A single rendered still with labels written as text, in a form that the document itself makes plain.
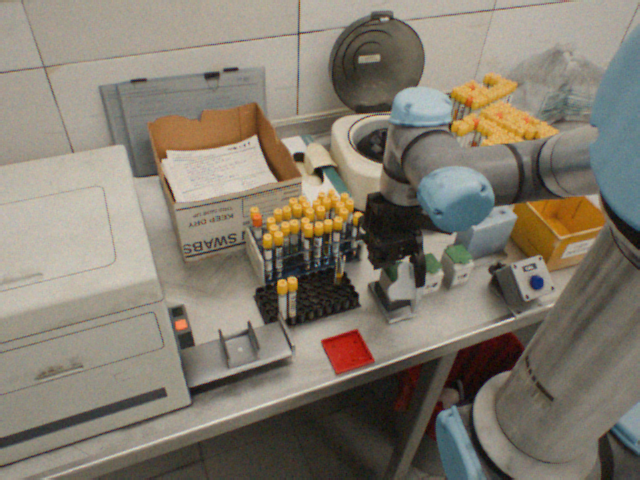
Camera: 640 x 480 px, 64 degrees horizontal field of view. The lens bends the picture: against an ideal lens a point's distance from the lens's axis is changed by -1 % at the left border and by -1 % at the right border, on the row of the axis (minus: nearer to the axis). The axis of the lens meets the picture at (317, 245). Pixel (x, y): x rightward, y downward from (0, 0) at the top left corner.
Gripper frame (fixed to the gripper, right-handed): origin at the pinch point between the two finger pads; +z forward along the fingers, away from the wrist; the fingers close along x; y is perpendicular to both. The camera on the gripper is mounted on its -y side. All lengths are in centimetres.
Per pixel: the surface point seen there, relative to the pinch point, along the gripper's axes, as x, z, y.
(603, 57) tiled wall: -58, -1, -101
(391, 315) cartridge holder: 3.7, 4.7, 2.0
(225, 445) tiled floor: -24, 94, 32
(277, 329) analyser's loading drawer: 1.8, 2.1, 22.2
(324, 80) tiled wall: -57, -8, -9
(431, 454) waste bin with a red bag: 6, 77, -22
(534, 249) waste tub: -0.2, 2.9, -31.2
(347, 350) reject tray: 7.0, 5.9, 11.8
